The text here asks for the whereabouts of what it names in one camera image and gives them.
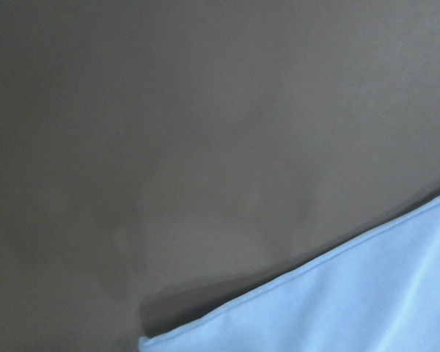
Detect light blue t-shirt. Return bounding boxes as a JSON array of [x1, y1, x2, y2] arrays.
[[139, 196, 440, 351]]

